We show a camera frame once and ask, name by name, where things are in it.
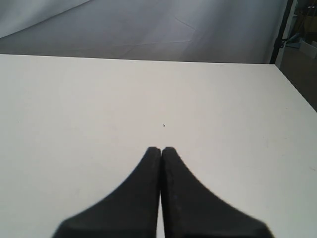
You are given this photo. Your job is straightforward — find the white box in background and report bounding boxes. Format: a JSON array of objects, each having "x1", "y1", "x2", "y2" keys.
[{"x1": 299, "y1": 41, "x2": 317, "y2": 59}]

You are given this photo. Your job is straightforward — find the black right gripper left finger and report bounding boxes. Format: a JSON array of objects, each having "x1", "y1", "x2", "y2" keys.
[{"x1": 53, "y1": 147, "x2": 160, "y2": 238}]

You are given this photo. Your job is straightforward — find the black vertical frame pole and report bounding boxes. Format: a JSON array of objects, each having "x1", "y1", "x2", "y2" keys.
[{"x1": 269, "y1": 0, "x2": 297, "y2": 65}]

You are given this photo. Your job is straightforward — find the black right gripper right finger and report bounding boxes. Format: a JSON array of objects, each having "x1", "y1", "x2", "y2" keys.
[{"x1": 161, "y1": 147, "x2": 273, "y2": 238}]

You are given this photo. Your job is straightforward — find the grey backdrop cloth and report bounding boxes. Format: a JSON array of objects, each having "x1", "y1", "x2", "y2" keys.
[{"x1": 0, "y1": 0, "x2": 286, "y2": 63}]

